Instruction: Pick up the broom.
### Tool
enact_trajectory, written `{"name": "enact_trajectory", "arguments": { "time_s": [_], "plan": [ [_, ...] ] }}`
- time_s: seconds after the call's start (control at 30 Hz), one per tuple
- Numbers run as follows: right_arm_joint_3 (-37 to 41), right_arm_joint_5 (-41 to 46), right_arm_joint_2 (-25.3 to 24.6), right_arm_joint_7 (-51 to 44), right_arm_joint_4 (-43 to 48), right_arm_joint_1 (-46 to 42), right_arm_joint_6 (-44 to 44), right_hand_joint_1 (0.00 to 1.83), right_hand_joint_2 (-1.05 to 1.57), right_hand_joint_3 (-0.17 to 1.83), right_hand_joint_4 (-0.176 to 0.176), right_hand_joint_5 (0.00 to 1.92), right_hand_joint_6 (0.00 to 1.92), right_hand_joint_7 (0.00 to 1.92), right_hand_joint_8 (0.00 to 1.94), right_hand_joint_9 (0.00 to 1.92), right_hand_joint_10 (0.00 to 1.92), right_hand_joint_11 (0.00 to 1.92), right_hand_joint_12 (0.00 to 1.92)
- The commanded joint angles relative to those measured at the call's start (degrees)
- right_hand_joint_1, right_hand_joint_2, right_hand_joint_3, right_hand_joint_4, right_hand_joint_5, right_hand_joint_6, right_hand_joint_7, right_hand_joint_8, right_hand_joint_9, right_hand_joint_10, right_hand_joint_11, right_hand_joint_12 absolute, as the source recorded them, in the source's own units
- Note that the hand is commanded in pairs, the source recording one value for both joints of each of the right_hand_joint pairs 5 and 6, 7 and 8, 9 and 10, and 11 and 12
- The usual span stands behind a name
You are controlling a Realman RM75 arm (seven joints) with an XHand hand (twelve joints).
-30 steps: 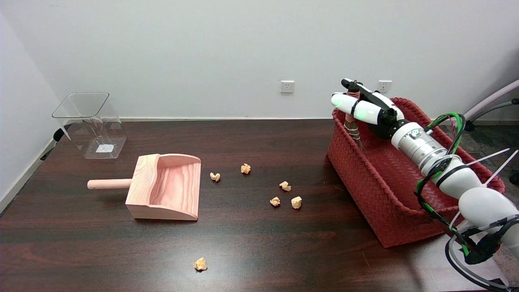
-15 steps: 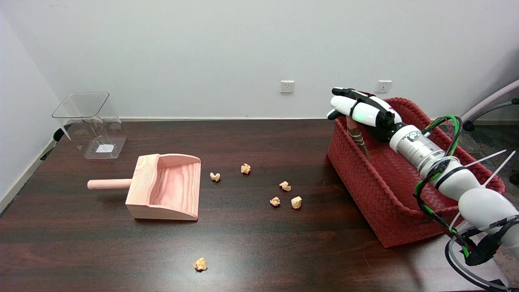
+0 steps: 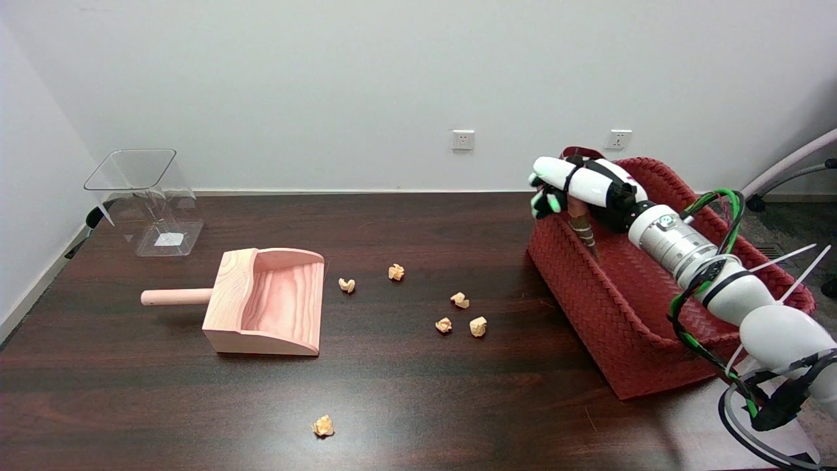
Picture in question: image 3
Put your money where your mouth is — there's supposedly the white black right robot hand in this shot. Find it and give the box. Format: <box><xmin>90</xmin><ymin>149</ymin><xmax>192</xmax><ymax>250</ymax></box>
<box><xmin>528</xmin><ymin>155</ymin><xmax>649</xmax><ymax>233</ymax></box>

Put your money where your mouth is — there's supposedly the wooden dustpan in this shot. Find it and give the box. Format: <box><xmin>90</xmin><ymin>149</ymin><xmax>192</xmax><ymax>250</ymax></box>
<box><xmin>141</xmin><ymin>247</ymin><xmax>326</xmax><ymax>357</ymax></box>

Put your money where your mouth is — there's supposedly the green black cable bundle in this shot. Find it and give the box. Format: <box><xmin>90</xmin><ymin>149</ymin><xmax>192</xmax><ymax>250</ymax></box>
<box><xmin>667</xmin><ymin>188</ymin><xmax>837</xmax><ymax>469</ymax></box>

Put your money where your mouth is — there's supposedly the clear plastic container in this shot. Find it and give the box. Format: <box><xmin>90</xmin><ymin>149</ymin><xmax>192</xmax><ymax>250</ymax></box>
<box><xmin>84</xmin><ymin>148</ymin><xmax>204</xmax><ymax>258</ymax></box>

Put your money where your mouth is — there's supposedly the red woven basket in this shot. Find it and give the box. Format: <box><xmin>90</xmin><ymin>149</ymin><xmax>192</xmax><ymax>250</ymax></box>
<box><xmin>527</xmin><ymin>147</ymin><xmax>817</xmax><ymax>401</ymax></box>

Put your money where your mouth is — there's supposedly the brown straw hand broom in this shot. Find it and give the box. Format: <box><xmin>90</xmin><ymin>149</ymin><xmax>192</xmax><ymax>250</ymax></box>
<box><xmin>566</xmin><ymin>195</ymin><xmax>600</xmax><ymax>260</ymax></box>

